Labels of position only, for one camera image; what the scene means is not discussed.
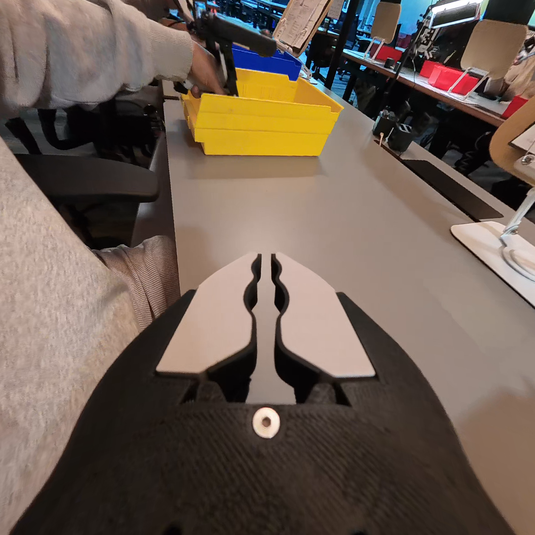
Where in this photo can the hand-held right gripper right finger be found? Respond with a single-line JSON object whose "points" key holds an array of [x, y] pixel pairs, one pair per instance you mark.
{"points": [[326, 330]]}

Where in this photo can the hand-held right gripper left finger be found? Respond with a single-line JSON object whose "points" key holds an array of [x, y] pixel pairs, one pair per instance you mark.
{"points": [[209, 330]]}

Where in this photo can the yellow plastic bin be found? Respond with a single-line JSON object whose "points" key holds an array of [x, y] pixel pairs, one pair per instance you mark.
{"points": [[263, 121]]}

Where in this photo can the person's left forearm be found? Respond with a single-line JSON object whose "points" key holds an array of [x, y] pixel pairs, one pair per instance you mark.
{"points": [[83, 50]]}

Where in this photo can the grey desk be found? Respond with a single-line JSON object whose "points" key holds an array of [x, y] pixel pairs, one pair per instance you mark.
{"points": [[292, 209]]}

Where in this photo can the black desk chair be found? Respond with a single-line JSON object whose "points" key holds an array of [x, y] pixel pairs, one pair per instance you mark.
{"points": [[83, 175]]}

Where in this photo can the person's left hand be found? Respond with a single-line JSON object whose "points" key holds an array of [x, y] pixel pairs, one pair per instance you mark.
{"points": [[204, 71]]}

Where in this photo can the blue plastic bin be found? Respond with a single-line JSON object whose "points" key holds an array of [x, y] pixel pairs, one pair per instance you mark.
{"points": [[267, 62]]}

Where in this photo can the document stand with white base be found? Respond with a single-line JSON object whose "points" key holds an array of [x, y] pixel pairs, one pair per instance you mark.
{"points": [[493, 46], [384, 23], [480, 242], [301, 25]]}

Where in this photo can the person's striped shirt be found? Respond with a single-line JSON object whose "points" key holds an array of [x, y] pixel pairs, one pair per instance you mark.
{"points": [[146, 271]]}

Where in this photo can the red plastic bin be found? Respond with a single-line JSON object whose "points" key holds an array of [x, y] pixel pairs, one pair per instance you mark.
{"points": [[386, 53], [449, 79], [515, 106]]}

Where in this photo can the white light bar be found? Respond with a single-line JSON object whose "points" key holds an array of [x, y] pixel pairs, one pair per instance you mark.
{"points": [[453, 12]]}

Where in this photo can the wooden work table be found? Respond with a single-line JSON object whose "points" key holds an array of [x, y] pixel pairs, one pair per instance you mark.
{"points": [[459, 104]]}

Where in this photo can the white instruction sheet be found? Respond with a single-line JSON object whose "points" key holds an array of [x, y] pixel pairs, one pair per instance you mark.
{"points": [[524, 140]]}

